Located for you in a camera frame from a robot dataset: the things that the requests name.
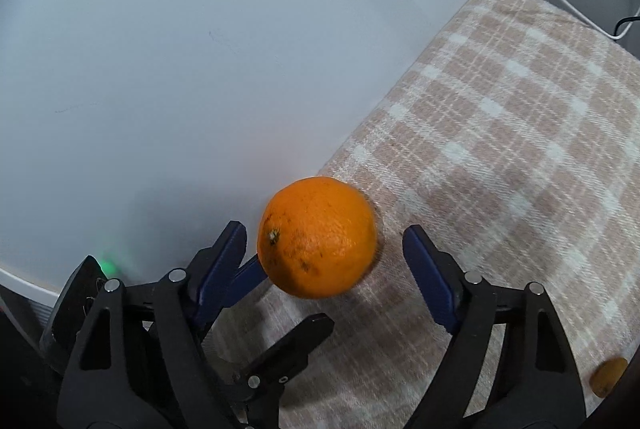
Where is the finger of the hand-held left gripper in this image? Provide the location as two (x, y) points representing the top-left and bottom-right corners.
(226, 254), (271, 305)
(219, 313), (336, 429)

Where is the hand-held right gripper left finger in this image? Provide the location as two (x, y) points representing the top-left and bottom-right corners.
(56, 220), (248, 429)

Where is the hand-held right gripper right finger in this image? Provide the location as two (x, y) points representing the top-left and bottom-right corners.
(401, 224), (587, 429)

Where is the large orange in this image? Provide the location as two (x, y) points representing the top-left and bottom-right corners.
(257, 176), (379, 300)

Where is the pile of small fruits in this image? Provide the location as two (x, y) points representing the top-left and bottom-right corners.
(590, 356), (630, 397)

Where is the beige plaid tablecloth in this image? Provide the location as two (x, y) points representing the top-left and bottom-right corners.
(200, 0), (640, 429)

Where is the white panel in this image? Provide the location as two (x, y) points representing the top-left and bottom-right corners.
(0, 0), (501, 305)

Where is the black power cable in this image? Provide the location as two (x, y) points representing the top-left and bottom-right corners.
(614, 6), (640, 41)

